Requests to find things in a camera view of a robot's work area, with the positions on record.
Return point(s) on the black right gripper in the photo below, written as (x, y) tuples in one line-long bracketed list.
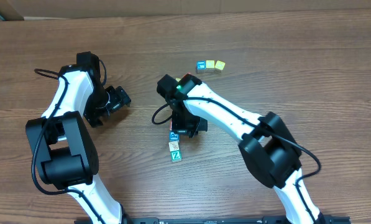
[(179, 127)]

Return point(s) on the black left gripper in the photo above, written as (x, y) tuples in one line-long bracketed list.
[(119, 97)]

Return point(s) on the blue letter P block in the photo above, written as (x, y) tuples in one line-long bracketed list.
[(174, 137)]

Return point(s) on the white picture block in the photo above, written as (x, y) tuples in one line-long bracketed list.
[(173, 146)]

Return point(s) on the green letter Z block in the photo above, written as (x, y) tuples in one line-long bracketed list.
[(176, 156)]

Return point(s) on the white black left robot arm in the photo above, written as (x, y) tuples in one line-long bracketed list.
[(64, 157)]

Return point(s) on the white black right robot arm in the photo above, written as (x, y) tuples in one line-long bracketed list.
[(269, 151)]

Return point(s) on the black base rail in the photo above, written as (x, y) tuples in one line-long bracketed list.
[(263, 220)]

